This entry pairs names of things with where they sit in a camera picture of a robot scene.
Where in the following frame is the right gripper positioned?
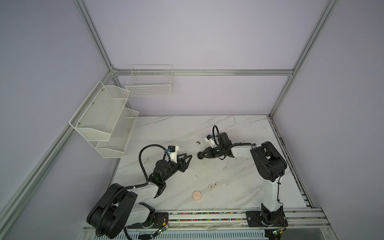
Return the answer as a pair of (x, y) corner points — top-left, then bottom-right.
(199, 146), (225, 159)

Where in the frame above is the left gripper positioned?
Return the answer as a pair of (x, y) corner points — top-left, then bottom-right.
(162, 153), (192, 183)

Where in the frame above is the black earbud charging case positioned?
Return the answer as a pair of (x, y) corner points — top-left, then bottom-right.
(198, 152), (204, 160)

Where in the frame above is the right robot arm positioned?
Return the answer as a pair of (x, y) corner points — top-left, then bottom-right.
(198, 125), (288, 228)

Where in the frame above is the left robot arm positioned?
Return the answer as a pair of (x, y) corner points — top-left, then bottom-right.
(87, 144), (193, 239)

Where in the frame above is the lower white mesh shelf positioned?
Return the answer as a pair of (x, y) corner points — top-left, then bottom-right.
(96, 108), (139, 159)

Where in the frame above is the white mesh shelf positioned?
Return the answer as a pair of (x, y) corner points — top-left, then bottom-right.
(96, 108), (139, 159)
(69, 82), (130, 142)

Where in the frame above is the upper white mesh shelf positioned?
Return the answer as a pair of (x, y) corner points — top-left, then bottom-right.
(69, 82), (130, 142)

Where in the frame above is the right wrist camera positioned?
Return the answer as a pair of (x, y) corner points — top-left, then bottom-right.
(205, 135), (218, 148)

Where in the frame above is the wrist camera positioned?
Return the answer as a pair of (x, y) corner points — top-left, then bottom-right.
(167, 145), (179, 163)
(205, 135), (218, 148)

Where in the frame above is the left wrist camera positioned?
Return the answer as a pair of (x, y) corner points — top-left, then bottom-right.
(167, 145), (179, 163)

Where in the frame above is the white wire basket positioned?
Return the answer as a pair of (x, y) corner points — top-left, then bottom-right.
(126, 65), (174, 97)

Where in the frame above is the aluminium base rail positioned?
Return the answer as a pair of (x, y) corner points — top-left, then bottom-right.
(114, 208), (337, 240)

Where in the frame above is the aluminium frame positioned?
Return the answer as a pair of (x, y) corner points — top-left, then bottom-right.
(1, 1), (338, 238)

